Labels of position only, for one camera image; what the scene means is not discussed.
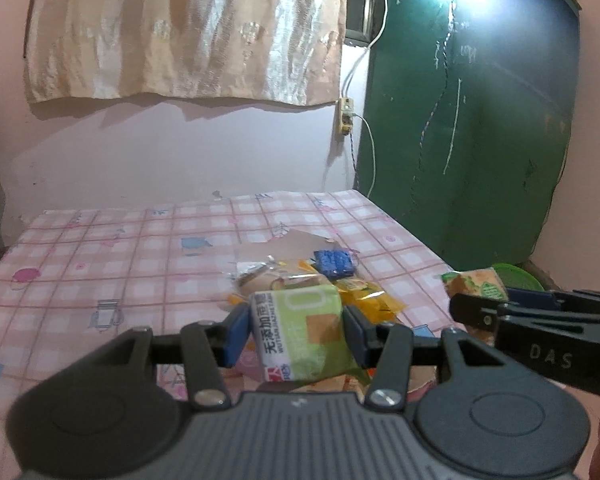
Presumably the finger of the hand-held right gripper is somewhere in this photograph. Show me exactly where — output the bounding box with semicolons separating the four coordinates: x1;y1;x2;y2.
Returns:
504;287;600;318
449;291;600;347

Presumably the green orange snack packet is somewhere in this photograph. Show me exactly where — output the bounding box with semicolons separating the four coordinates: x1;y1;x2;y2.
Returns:
440;269;510;306

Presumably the pink checked tablecloth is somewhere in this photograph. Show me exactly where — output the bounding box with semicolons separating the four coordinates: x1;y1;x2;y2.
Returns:
0;190;471;480

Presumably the beige shiny curtain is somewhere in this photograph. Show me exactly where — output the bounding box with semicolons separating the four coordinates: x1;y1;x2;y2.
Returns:
24;0;351;107

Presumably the blue white snack packet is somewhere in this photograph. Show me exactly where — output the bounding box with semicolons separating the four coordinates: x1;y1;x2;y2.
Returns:
312;249;357;280

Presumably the light green snack packet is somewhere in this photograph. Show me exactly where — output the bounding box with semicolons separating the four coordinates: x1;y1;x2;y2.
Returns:
250;285;368;383

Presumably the white window cable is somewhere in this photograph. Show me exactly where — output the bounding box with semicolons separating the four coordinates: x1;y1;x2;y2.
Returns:
340;0;389;98

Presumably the wall power strip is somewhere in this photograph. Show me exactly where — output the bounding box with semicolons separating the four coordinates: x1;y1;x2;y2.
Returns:
337;96;356;137

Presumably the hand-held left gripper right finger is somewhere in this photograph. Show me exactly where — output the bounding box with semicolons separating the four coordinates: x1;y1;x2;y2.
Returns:
342;304;505;409

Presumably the large yellow snack packet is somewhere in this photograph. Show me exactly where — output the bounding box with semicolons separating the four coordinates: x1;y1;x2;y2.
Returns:
332;277;408;326

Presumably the green door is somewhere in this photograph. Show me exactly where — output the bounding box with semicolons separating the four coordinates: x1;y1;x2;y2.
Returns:
352;0;583;273

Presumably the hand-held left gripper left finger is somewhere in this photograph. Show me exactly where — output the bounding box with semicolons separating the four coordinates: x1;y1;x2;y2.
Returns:
100;304;254;407

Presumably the green plastic basin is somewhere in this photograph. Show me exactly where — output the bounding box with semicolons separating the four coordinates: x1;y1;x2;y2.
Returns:
490;262;543;293

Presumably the dark window frame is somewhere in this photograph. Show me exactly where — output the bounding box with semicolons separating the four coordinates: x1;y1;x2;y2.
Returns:
344;0;388;48

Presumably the clear brown pastry packet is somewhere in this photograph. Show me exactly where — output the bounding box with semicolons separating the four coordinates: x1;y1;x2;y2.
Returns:
225;255;286;293

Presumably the white charger cable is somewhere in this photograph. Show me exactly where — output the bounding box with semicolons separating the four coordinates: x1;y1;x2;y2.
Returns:
352;114;377;197

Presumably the cardboard box tray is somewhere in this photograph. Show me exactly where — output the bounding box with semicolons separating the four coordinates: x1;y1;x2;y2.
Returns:
230;227;461;396

